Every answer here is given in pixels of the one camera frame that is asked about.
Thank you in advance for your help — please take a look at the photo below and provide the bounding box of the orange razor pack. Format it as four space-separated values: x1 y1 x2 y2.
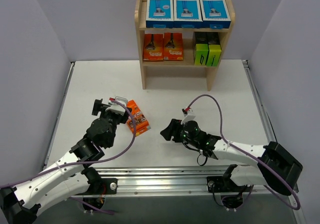
143 33 164 62
163 32 184 61
127 99 151 137

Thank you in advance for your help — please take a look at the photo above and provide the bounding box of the orange razor pack top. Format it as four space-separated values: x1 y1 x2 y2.
143 33 164 62

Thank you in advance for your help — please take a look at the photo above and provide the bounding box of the black green Gillette box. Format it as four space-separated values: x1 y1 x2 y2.
192 31 209 67
206 32 222 67

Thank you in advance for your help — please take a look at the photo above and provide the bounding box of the orange razor pack front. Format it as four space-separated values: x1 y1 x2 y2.
163 32 184 61

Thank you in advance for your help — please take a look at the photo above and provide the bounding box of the white Harry's razor blister pack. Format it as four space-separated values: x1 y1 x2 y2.
145 0 174 29

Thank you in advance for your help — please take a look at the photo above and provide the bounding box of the blue Harry's razor box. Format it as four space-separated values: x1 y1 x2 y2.
173 0 203 29
199 0 231 30

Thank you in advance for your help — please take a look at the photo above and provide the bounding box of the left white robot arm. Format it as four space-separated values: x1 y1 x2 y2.
0 96 131 224

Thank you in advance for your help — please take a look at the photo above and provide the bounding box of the wooden three-tier shelf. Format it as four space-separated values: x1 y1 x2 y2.
134 0 236 91

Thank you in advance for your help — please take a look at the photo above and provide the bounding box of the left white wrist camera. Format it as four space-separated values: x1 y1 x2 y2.
106 96 128 116

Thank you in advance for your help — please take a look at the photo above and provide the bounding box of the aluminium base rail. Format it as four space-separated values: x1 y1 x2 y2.
59 165 298 197

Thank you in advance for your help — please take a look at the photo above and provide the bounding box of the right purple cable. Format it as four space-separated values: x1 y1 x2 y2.
184 94 301 211

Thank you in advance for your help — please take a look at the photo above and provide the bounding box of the purple cable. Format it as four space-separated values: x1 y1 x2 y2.
0 100 137 215
184 94 301 211

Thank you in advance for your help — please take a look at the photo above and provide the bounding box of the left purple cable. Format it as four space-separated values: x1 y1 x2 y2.
0 100 137 215

